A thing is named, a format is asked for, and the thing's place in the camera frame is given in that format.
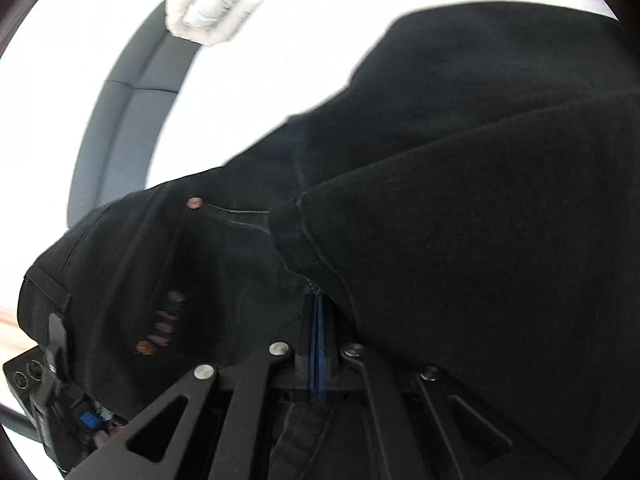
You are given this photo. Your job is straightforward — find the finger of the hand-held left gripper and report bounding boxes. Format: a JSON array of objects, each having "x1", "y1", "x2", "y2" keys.
[{"x1": 46, "y1": 311, "x2": 70, "y2": 376}]

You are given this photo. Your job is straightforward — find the folded beige duvet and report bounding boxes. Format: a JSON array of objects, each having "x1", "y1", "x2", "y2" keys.
[{"x1": 165, "y1": 0, "x2": 306, "y2": 46}]

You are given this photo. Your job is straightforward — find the black pants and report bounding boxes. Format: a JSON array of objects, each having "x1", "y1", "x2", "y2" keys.
[{"x1": 17, "y1": 1, "x2": 640, "y2": 480}]

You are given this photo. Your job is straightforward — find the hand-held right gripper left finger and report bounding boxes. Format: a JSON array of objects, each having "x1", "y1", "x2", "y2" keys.
[{"x1": 65, "y1": 294, "x2": 318, "y2": 480}]

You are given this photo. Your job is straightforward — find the bed with white sheet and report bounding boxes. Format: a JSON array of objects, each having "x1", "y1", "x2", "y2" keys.
[{"x1": 146, "y1": 0, "x2": 618, "y2": 196}]

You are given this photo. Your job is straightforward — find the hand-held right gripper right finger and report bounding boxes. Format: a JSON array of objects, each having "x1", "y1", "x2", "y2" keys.
[{"x1": 317, "y1": 295, "x2": 516, "y2": 480}]

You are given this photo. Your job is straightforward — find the grey upholstered headboard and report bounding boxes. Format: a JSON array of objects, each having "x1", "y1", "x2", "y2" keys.
[{"x1": 67, "y1": 0, "x2": 193, "y2": 228}]

